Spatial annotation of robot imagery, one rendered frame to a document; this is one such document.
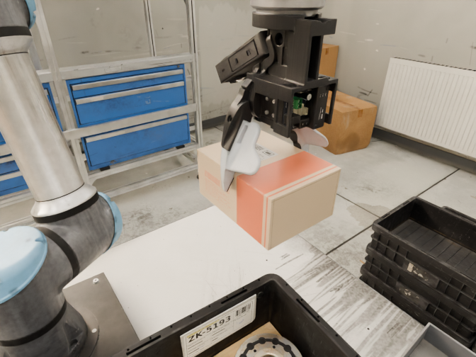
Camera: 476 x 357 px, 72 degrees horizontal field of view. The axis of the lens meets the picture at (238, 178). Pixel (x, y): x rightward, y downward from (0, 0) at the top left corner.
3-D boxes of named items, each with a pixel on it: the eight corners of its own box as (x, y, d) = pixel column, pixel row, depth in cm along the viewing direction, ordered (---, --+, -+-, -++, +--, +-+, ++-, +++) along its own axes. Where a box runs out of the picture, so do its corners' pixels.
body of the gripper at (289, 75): (284, 145, 34) (295, 18, 28) (236, 121, 40) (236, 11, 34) (331, 128, 38) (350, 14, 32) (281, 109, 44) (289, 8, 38)
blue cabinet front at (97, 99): (89, 170, 204) (64, 79, 175) (190, 142, 241) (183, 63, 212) (90, 172, 202) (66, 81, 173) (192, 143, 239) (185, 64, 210)
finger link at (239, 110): (219, 147, 37) (255, 76, 36) (212, 142, 38) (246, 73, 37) (246, 159, 40) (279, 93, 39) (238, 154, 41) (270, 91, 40)
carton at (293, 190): (200, 193, 50) (196, 149, 46) (259, 170, 56) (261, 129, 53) (268, 251, 39) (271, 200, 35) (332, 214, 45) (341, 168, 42)
